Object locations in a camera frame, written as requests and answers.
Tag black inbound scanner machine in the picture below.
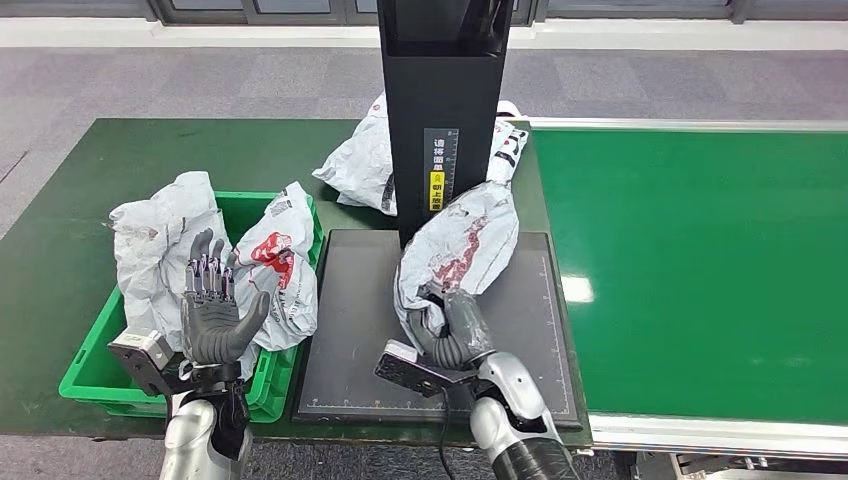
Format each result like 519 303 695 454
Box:
293 0 584 431

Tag white parcel bag red streaks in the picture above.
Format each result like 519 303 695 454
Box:
394 180 521 346

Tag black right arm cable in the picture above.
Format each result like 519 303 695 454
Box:
438 390 458 480

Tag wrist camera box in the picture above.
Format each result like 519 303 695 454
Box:
107 329 177 397
374 339 485 399

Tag green conveyor belt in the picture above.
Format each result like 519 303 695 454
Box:
529 125 848 425

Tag white parcel bag red logo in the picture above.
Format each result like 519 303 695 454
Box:
228 182 321 382

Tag green plastic bin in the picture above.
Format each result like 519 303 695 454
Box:
58 192 324 424

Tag plain white parcel bag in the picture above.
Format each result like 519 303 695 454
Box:
109 170 233 352

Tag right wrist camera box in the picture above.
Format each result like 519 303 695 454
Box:
374 339 485 399

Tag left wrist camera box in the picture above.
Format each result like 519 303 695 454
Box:
107 329 177 397

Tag yellow black label sticker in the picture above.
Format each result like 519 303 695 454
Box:
423 127 460 213

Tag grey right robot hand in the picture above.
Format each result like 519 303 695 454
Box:
407 288 497 372

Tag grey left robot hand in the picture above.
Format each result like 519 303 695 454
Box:
180 228 272 366

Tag white parcel bag black print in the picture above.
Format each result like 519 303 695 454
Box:
312 92 530 217

